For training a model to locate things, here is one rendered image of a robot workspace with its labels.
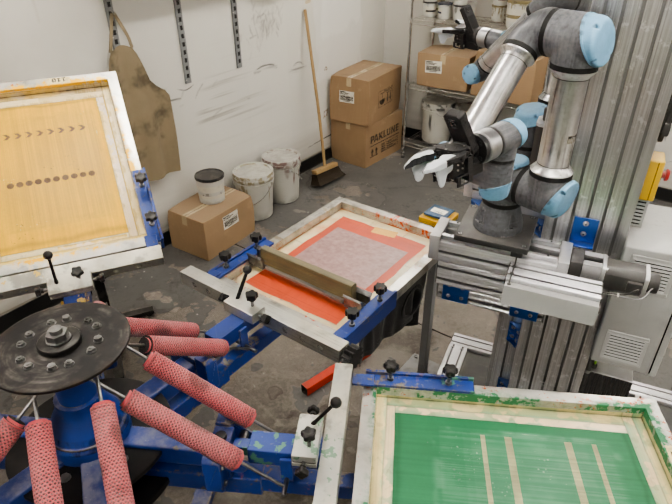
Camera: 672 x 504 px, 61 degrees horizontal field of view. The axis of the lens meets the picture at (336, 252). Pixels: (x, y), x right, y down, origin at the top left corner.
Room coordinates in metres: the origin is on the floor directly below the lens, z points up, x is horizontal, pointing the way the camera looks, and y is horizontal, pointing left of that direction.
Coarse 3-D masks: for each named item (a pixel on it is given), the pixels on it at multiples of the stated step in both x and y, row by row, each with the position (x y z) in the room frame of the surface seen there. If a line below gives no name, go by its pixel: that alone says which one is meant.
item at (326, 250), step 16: (336, 224) 2.10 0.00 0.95; (352, 224) 2.10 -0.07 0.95; (320, 240) 1.97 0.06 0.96; (336, 240) 1.97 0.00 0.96; (352, 240) 1.97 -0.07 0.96; (368, 240) 1.97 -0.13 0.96; (304, 256) 1.85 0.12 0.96; (320, 256) 1.85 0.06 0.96; (336, 256) 1.85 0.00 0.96; (272, 288) 1.64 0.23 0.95; (288, 288) 1.64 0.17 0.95; (304, 288) 1.64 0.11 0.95
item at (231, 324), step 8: (224, 320) 1.36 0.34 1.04; (232, 320) 1.36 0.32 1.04; (240, 320) 1.36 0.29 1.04; (216, 328) 1.32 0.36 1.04; (224, 328) 1.32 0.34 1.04; (232, 328) 1.32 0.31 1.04; (240, 328) 1.34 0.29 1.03; (248, 328) 1.37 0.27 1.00; (208, 336) 1.29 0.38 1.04; (216, 336) 1.29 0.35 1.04; (224, 336) 1.29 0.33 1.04; (232, 336) 1.31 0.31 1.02
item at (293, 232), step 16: (320, 208) 2.18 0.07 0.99; (336, 208) 2.21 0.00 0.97; (352, 208) 2.21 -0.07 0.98; (368, 208) 2.18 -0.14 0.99; (304, 224) 2.04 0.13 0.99; (400, 224) 2.06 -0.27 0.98; (416, 224) 2.04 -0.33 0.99; (272, 240) 1.92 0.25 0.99; (288, 240) 1.95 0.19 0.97; (240, 272) 1.73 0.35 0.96; (416, 272) 1.69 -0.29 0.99; (400, 288) 1.59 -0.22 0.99; (272, 304) 1.51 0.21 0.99
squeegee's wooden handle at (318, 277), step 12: (264, 252) 1.74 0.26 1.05; (276, 252) 1.72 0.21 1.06; (264, 264) 1.74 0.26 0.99; (276, 264) 1.71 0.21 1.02; (288, 264) 1.67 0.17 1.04; (300, 264) 1.64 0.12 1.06; (300, 276) 1.64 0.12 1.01; (312, 276) 1.61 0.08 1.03; (324, 276) 1.58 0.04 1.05; (336, 276) 1.57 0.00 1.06; (324, 288) 1.58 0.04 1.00; (336, 288) 1.55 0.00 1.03; (348, 288) 1.52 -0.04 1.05
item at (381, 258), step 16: (384, 240) 1.97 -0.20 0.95; (400, 240) 1.97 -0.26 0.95; (352, 256) 1.85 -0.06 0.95; (368, 256) 1.85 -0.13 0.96; (384, 256) 1.85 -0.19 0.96; (400, 256) 1.85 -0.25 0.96; (336, 272) 1.74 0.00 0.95; (352, 272) 1.74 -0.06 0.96; (368, 272) 1.74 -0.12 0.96; (384, 272) 1.74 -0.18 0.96; (368, 288) 1.64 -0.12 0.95; (304, 304) 1.55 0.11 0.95; (320, 304) 1.55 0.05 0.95; (336, 304) 1.55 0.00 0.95; (336, 320) 1.46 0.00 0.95
